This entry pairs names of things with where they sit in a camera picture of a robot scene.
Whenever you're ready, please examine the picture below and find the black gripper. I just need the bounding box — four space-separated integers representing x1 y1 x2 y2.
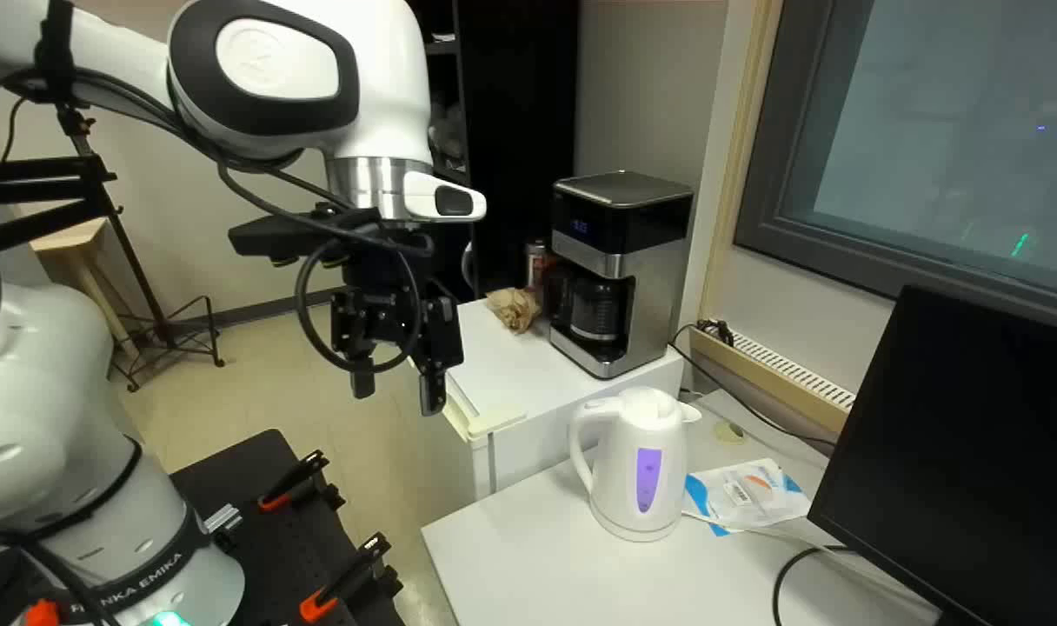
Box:
325 242 461 418

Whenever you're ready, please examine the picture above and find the white electric kettle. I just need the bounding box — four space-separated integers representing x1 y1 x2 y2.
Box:
567 386 706 547

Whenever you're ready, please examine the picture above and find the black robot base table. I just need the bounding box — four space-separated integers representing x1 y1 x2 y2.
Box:
0 427 406 626

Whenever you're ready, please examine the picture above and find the white mini fridge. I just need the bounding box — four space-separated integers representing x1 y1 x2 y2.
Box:
439 295 689 505

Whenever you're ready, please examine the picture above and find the brown crumpled paper bag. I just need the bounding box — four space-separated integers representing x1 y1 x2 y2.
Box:
483 286 544 333

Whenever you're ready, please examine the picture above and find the orange black clamp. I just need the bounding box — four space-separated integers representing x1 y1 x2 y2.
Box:
254 448 333 518
295 529 395 626
18 594 68 626

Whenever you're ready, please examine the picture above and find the black silver coffee maker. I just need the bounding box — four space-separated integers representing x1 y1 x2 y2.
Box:
544 169 696 382

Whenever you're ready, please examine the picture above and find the black tall cabinet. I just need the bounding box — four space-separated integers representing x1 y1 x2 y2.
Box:
406 0 585 300

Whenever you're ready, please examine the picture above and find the black tripod stand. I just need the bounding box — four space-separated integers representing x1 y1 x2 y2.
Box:
0 100 228 393

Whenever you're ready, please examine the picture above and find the white blue plastic packet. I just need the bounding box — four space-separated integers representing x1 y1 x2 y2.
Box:
681 456 813 537

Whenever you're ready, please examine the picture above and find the beige baseboard heater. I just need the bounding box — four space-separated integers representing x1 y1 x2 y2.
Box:
689 325 858 445

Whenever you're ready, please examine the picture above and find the black computer monitor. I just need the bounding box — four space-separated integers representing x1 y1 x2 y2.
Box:
805 280 1057 626

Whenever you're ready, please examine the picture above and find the grey framed window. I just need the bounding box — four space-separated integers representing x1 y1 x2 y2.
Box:
731 0 1057 336

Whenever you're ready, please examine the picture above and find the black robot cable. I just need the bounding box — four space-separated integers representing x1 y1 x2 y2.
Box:
212 157 439 375

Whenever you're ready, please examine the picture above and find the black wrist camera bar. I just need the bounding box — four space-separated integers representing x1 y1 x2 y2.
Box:
227 212 439 263

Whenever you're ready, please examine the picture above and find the black power cord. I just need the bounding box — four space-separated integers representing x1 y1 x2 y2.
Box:
664 317 842 452

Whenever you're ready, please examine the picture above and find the black monitor cable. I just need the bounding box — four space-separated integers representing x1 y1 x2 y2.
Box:
767 541 849 626

